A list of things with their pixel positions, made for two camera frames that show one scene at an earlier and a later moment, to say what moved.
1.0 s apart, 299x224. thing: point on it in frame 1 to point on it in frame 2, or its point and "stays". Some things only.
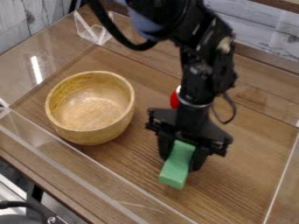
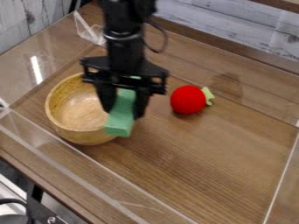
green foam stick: [175, 170] to [121, 115]
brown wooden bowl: [88, 106] stays
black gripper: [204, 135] to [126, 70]
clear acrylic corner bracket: [93, 33] stays
